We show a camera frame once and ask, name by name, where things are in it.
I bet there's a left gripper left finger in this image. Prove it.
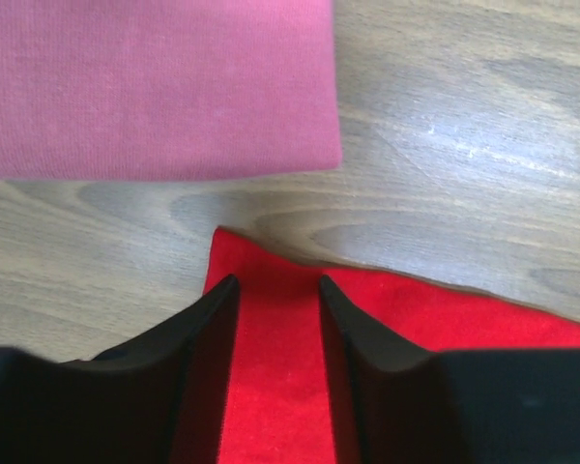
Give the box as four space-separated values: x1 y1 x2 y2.
0 276 240 463

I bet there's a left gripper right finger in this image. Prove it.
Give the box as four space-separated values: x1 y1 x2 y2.
319 277 580 463

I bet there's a bright red t-shirt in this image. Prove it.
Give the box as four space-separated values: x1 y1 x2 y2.
206 228 580 463

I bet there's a folded pink t-shirt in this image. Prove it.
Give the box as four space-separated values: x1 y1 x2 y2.
0 1 342 181

